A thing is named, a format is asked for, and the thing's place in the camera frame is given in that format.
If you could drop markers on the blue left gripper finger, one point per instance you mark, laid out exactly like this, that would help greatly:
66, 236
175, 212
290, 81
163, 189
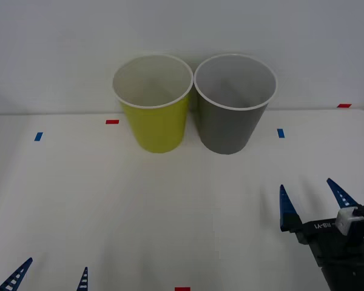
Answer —
85, 277
22, 271

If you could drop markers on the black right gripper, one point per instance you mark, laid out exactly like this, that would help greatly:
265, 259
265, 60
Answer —
330, 242

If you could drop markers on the grey plastic bin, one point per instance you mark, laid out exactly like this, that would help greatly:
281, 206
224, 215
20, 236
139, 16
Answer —
227, 130

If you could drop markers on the yellow-green plastic bin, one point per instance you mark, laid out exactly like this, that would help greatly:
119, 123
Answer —
157, 127

